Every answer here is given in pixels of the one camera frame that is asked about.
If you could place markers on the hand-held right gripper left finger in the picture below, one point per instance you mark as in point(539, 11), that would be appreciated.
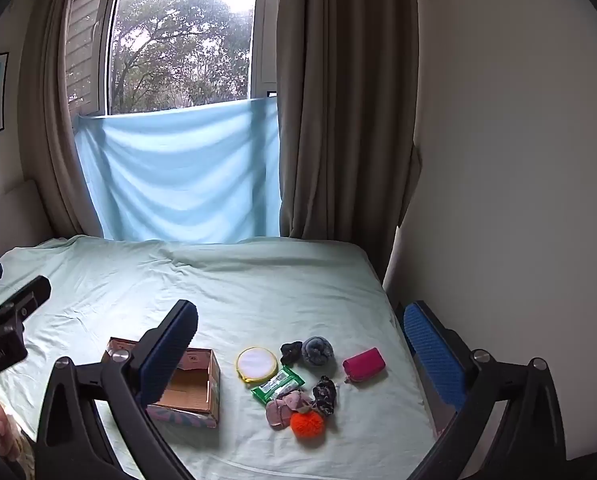
point(171, 355)

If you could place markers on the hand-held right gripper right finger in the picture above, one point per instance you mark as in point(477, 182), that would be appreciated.
point(433, 355)

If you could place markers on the cardboard box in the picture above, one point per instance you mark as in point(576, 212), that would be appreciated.
point(188, 390)

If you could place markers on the grey sock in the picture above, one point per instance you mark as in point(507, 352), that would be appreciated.
point(317, 352)

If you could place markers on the dark patterned scrunchie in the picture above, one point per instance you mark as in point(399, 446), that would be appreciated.
point(324, 395)

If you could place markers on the orange pom-pom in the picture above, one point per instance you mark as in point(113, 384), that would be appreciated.
point(307, 425)

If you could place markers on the person's left hand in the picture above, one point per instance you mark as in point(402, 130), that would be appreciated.
point(1, 422)

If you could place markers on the beige headboard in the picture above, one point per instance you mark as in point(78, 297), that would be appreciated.
point(13, 220)

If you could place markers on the bed with mint sheet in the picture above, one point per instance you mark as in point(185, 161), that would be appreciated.
point(228, 285)

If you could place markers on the patterned blanket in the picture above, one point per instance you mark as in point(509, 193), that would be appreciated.
point(22, 455)

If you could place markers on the green wipes packet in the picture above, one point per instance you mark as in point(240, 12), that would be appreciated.
point(277, 385)

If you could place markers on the small black sock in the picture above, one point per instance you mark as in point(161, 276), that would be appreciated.
point(291, 353)

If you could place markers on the beige curtain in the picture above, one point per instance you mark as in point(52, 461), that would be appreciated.
point(338, 110)
point(43, 135)

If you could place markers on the light blue hanging cloth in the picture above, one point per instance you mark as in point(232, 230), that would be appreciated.
point(178, 175)

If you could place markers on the window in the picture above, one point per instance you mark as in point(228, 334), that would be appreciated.
point(178, 35)

